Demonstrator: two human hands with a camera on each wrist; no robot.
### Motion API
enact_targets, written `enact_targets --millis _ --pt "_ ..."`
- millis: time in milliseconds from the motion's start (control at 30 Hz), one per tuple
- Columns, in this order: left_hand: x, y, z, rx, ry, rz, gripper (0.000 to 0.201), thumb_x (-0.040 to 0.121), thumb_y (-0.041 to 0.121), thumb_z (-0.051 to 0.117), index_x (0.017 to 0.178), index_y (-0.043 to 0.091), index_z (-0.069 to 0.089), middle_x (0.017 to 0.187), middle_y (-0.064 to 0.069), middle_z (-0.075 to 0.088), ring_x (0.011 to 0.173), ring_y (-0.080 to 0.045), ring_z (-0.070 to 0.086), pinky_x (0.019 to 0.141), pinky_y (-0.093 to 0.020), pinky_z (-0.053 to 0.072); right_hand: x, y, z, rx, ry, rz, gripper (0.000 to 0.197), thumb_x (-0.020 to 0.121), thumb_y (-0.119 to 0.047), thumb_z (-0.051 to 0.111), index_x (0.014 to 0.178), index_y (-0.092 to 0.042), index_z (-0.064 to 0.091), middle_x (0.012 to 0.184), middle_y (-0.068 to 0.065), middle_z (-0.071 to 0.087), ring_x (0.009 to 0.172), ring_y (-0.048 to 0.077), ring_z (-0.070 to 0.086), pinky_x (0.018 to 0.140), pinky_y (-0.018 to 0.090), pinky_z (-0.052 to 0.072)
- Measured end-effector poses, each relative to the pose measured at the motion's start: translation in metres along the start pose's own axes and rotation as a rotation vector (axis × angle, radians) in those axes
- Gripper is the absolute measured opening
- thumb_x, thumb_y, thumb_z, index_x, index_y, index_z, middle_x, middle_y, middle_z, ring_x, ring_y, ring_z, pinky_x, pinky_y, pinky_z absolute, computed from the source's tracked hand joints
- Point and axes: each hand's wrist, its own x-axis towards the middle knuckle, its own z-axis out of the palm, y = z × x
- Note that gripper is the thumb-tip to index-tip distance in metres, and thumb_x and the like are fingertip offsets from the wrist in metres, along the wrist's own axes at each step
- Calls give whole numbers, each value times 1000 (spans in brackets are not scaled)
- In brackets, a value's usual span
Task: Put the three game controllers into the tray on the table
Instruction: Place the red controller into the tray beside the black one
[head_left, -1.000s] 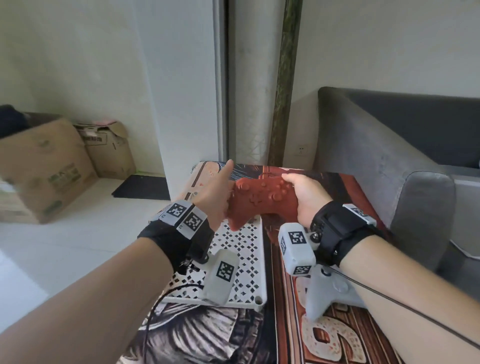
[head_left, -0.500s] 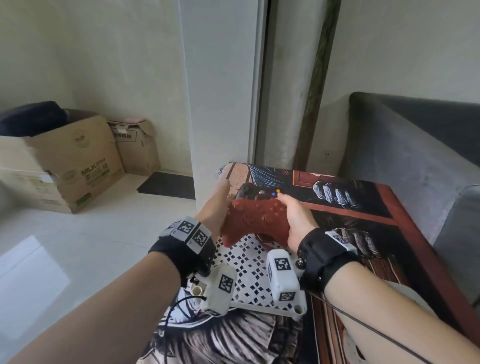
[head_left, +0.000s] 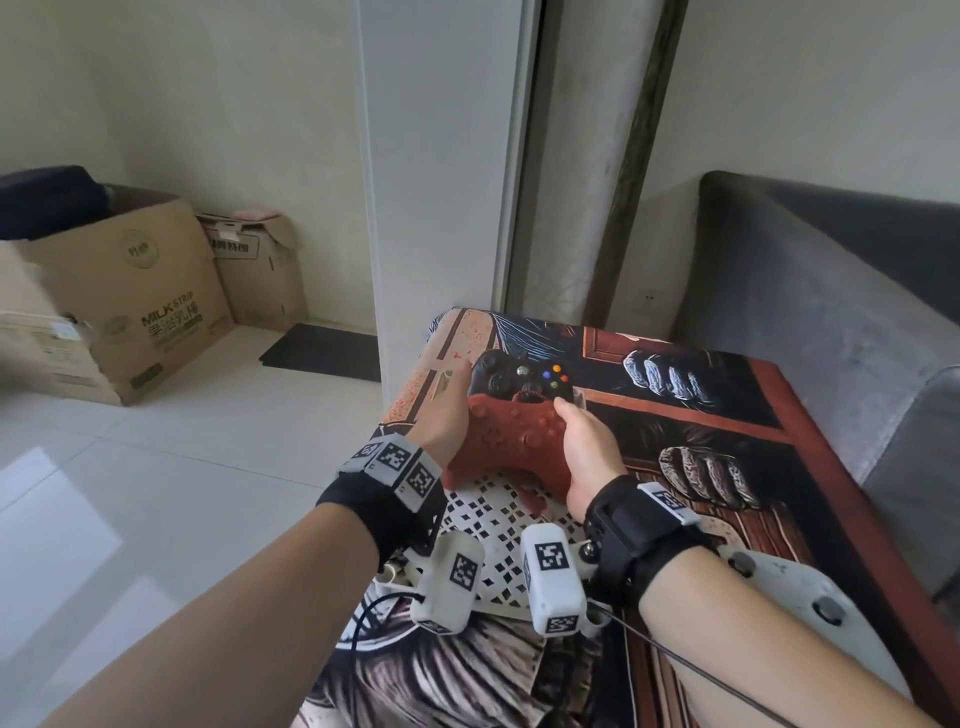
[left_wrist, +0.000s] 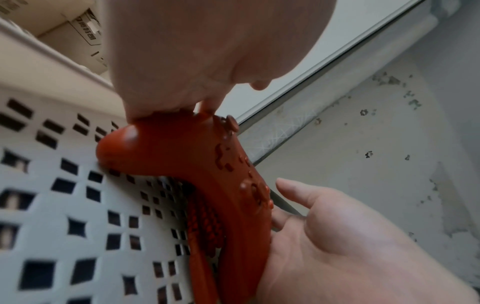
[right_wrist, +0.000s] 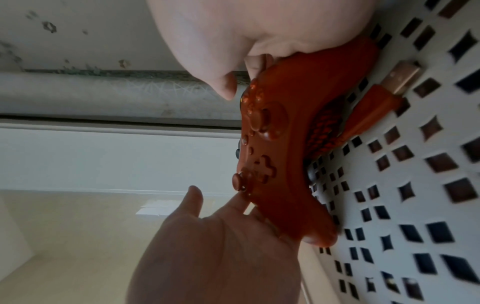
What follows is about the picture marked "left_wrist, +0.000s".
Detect person's left hand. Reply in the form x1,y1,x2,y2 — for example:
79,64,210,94
257,177,480,304

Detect person's right hand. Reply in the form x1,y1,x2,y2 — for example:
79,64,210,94
106,0,337,120

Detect red game controller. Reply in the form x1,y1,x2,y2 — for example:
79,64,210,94
94,110,276,304

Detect white perforated plastic tray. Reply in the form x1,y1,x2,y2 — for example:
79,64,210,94
0,18,272,304

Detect small cardboard box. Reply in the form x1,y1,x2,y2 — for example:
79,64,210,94
35,0,114,76

